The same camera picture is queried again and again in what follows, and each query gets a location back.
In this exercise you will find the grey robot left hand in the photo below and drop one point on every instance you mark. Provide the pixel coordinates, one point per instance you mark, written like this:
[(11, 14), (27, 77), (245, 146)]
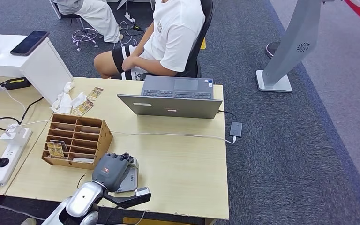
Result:
[(110, 170)]

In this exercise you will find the person's left hand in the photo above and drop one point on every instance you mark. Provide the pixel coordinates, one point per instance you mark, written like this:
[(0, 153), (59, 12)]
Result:
[(128, 63)]

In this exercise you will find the person's left forearm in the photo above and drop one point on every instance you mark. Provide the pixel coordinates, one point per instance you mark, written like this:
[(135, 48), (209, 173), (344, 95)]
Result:
[(155, 68)]

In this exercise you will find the person's right forearm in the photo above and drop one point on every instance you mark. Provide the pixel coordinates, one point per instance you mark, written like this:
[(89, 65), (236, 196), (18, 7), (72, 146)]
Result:
[(141, 42)]

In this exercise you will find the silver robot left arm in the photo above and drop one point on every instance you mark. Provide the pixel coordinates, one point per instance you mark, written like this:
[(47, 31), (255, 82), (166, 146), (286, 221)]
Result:
[(83, 200)]

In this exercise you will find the grey card reader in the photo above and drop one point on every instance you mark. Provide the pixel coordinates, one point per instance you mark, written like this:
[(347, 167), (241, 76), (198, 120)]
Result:
[(131, 183)]

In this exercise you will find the white card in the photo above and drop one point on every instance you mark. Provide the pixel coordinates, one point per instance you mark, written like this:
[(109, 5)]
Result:
[(82, 160)]

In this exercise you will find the wooden card holder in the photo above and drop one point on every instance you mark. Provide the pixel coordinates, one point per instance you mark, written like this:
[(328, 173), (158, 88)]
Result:
[(100, 139)]

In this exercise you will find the person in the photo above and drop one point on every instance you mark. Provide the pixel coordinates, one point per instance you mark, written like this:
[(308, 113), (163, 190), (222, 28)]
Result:
[(173, 34), (99, 18)]

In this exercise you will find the white floor power strip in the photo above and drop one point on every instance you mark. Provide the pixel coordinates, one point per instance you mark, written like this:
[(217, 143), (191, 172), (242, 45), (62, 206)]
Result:
[(130, 17)]

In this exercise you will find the chrome stool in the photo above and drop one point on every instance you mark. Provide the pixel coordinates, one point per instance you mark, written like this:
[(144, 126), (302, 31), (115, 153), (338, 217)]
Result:
[(85, 34)]

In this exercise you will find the grey laptop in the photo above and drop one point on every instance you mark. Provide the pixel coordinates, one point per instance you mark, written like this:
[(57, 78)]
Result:
[(170, 106)]

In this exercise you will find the yellow panel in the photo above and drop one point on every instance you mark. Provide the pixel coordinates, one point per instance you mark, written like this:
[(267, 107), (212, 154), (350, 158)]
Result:
[(149, 222)]

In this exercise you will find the crumpled white tissue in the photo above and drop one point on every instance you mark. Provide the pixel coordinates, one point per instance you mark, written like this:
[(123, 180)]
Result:
[(62, 102)]

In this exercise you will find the white desk riser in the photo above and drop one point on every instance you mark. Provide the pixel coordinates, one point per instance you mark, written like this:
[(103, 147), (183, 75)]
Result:
[(46, 71)]

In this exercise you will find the white charger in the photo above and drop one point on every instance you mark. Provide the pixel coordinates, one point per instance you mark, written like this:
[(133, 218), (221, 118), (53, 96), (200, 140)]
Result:
[(15, 135)]

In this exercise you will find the black smartphone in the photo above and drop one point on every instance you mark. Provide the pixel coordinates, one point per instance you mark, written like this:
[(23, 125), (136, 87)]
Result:
[(29, 43)]

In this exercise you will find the black power brick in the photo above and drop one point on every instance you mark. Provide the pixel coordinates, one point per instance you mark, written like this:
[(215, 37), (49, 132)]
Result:
[(17, 83)]

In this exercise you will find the black usb hub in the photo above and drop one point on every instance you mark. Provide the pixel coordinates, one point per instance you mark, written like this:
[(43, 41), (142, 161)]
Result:
[(236, 129)]

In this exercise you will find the black round base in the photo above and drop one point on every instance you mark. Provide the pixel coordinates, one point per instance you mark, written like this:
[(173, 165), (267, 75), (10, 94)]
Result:
[(272, 49)]

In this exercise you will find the grey kiosk stand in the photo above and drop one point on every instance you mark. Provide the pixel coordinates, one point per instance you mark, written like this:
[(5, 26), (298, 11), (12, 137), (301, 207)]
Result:
[(293, 40)]

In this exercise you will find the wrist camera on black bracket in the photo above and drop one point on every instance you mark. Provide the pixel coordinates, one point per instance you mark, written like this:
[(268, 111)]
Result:
[(142, 191)]

